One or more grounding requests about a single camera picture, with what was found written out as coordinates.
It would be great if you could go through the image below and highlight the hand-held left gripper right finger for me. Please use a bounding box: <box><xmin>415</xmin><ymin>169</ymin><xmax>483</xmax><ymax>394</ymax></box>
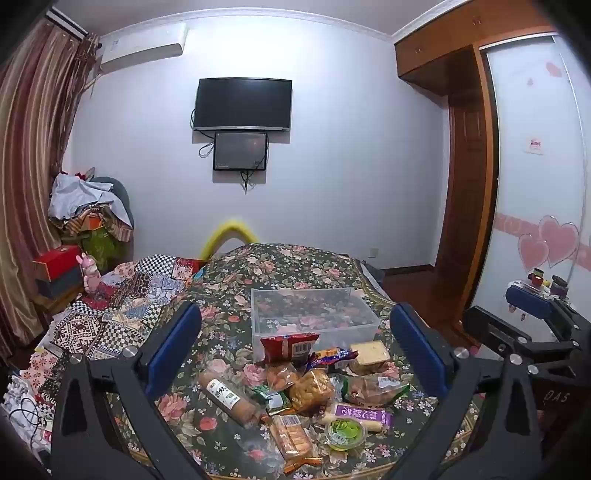
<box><xmin>389</xmin><ymin>302</ymin><xmax>543</xmax><ymax>480</ymax></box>

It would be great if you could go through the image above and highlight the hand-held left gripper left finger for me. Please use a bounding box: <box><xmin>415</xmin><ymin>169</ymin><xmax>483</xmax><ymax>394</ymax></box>
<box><xmin>50</xmin><ymin>301</ymin><xmax>218</xmax><ymax>480</ymax></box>

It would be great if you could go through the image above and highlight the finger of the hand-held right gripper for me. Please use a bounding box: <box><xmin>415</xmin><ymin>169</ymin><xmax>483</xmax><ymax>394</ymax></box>
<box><xmin>505</xmin><ymin>284</ymin><xmax>583</xmax><ymax>344</ymax></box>
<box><xmin>463</xmin><ymin>305</ymin><xmax>583</xmax><ymax>384</ymax></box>

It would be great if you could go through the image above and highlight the yellow cake packet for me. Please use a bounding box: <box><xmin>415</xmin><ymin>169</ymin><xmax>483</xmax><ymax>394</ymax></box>
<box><xmin>348</xmin><ymin>340</ymin><xmax>392</xmax><ymax>376</ymax></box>

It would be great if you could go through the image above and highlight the purple label white packet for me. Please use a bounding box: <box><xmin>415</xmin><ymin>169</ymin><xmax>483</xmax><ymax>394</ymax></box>
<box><xmin>321</xmin><ymin>402</ymin><xmax>393</xmax><ymax>432</ymax></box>

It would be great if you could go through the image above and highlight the green jelly cup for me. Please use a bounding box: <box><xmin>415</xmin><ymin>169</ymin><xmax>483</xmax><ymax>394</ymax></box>
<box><xmin>323</xmin><ymin>416</ymin><xmax>369</xmax><ymax>450</ymax></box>

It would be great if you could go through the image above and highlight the clear bag of brown snacks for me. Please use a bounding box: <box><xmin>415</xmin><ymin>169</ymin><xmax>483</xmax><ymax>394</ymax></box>
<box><xmin>265</xmin><ymin>362</ymin><xmax>301</xmax><ymax>393</ymax></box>

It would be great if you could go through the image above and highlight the green snack packet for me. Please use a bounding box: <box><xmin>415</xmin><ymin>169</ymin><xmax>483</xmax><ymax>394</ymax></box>
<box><xmin>252</xmin><ymin>385</ymin><xmax>291</xmax><ymax>414</ymax></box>

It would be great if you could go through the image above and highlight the clear plastic container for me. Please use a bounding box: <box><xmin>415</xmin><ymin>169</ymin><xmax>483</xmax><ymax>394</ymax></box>
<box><xmin>250</xmin><ymin>287</ymin><xmax>382</xmax><ymax>363</ymax></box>

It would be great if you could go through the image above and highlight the yellow crisp snack bag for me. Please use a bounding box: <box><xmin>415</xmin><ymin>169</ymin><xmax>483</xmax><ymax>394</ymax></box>
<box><xmin>288</xmin><ymin>369</ymin><xmax>336</xmax><ymax>414</ymax></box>

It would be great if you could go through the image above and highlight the brown bread bag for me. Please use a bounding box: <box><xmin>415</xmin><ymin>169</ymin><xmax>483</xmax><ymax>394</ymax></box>
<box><xmin>344</xmin><ymin>373</ymin><xmax>411</xmax><ymax>407</ymax></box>

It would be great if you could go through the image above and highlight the patchwork quilt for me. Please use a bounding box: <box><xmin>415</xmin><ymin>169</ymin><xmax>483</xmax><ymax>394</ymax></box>
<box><xmin>28</xmin><ymin>254</ymin><xmax>206</xmax><ymax>384</ymax></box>

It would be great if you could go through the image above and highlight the brown cylinder biscuit packet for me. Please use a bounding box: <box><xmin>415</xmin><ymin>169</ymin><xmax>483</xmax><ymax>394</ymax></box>
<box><xmin>198</xmin><ymin>369</ymin><xmax>266</xmax><ymax>425</ymax></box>

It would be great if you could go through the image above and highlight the dark blue candy wrapper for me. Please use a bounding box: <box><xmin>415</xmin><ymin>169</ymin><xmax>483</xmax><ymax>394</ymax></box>
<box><xmin>307</xmin><ymin>348</ymin><xmax>359</xmax><ymax>370</ymax></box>

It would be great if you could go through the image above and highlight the bed mattress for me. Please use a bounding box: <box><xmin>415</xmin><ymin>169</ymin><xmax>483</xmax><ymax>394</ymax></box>
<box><xmin>355</xmin><ymin>258</ymin><xmax>386</xmax><ymax>289</ymax></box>

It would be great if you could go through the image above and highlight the frosted sliding door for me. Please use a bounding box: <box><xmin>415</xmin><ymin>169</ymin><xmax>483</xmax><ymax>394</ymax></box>
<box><xmin>471</xmin><ymin>34</ymin><xmax>591</xmax><ymax>352</ymax></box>

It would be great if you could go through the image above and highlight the red snack packet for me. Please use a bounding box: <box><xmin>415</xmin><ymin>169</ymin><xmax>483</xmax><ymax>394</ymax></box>
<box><xmin>260</xmin><ymin>332</ymin><xmax>321</xmax><ymax>365</ymax></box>

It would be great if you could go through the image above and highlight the pink rabbit toy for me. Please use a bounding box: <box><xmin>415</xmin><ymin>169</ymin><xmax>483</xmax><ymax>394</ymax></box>
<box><xmin>76</xmin><ymin>251</ymin><xmax>101</xmax><ymax>292</ymax></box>

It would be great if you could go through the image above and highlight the green cloth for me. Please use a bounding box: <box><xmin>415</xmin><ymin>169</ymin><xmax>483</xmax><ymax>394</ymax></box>
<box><xmin>62</xmin><ymin>228</ymin><xmax>127</xmax><ymax>273</ymax></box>

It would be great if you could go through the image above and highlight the yellow hoop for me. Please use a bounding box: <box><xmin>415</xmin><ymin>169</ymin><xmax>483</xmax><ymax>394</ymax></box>
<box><xmin>199</xmin><ymin>219</ymin><xmax>259</xmax><ymax>261</ymax></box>

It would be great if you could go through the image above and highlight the wooden wardrobe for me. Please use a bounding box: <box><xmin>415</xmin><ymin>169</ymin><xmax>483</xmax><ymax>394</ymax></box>
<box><xmin>393</xmin><ymin>0</ymin><xmax>559</xmax><ymax>319</ymax></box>

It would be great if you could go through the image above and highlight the grey box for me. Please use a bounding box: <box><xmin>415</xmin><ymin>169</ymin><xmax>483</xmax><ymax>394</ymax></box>
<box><xmin>34</xmin><ymin>265</ymin><xmax>86</xmax><ymax>301</ymax></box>

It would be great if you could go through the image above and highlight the red box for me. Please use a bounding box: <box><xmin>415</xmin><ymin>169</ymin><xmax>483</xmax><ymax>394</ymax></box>
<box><xmin>32</xmin><ymin>244</ymin><xmax>84</xmax><ymax>282</ymax></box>

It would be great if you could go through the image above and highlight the orange biscuit packet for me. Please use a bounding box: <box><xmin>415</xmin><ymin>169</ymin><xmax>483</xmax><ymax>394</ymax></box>
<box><xmin>268</xmin><ymin>414</ymin><xmax>324</xmax><ymax>472</ymax></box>

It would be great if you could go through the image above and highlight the grey chair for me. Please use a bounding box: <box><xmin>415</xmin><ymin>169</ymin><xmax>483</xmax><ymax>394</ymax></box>
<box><xmin>92</xmin><ymin>175</ymin><xmax>136</xmax><ymax>229</ymax></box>

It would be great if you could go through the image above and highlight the white power strip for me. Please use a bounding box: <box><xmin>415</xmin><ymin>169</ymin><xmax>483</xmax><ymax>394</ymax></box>
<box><xmin>4</xmin><ymin>374</ymin><xmax>51</xmax><ymax>444</ymax></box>

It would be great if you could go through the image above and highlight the pile of clothes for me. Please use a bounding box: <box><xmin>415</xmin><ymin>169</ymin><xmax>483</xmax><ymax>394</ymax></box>
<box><xmin>47</xmin><ymin>168</ymin><xmax>136</xmax><ymax>243</ymax></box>

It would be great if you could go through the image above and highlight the small black monitor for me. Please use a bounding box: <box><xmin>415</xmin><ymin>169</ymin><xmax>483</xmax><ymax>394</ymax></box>
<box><xmin>213</xmin><ymin>131</ymin><xmax>269</xmax><ymax>171</ymax></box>

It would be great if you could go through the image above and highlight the striped brown curtain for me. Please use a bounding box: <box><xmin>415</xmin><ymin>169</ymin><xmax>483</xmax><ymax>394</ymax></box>
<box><xmin>0</xmin><ymin>18</ymin><xmax>100</xmax><ymax>365</ymax></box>

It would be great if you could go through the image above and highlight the large black television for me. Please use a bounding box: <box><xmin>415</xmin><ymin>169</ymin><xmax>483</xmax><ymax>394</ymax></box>
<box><xmin>192</xmin><ymin>78</ymin><xmax>293</xmax><ymax>133</ymax></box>

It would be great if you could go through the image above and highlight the white air conditioner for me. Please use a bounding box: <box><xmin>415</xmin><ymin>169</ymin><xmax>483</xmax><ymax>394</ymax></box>
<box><xmin>95</xmin><ymin>22</ymin><xmax>189</xmax><ymax>75</ymax></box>

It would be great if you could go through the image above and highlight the white curtain rail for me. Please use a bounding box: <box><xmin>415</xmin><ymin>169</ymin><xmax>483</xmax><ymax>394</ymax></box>
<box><xmin>44</xmin><ymin>9</ymin><xmax>88</xmax><ymax>40</ymax></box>

